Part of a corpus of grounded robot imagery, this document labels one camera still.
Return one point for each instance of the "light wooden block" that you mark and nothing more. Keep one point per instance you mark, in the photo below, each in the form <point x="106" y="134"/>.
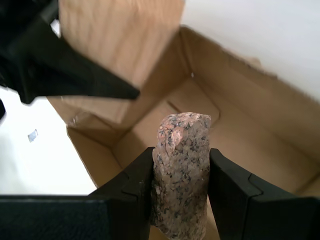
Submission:
<point x="120" y="37"/>

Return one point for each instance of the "pinkish speckled granite rock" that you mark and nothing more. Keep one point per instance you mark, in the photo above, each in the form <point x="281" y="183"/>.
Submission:
<point x="180" y="175"/>

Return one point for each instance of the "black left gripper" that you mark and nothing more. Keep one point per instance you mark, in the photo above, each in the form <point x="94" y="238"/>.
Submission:
<point x="20" y="12"/>

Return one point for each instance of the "brown cardboard box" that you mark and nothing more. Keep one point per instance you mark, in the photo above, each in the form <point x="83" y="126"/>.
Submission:
<point x="250" y="130"/>

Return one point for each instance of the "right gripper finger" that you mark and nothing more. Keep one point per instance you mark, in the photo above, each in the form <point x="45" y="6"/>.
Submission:
<point x="125" y="200"/>
<point x="237" y="200"/>

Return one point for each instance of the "grey tape square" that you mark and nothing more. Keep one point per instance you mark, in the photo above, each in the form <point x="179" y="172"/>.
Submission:
<point x="32" y="136"/>

